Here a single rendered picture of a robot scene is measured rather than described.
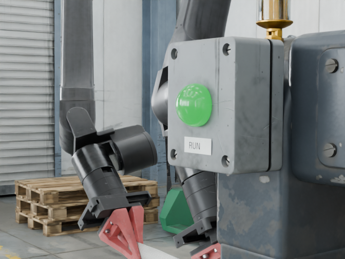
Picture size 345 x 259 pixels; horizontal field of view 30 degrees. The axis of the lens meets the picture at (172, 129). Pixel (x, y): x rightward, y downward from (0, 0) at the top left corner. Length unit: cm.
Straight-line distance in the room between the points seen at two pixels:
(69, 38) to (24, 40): 736
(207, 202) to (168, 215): 534
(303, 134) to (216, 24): 37
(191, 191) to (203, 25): 20
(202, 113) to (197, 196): 31
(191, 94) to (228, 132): 4
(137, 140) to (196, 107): 59
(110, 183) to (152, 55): 844
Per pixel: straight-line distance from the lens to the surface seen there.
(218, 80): 43
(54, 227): 607
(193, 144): 45
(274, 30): 51
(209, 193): 73
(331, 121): 43
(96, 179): 98
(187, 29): 78
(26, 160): 853
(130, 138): 102
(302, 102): 45
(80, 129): 101
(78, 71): 110
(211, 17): 80
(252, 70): 43
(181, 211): 616
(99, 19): 908
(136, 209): 95
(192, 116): 43
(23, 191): 667
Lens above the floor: 129
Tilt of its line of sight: 3 degrees down
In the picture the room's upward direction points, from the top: straight up
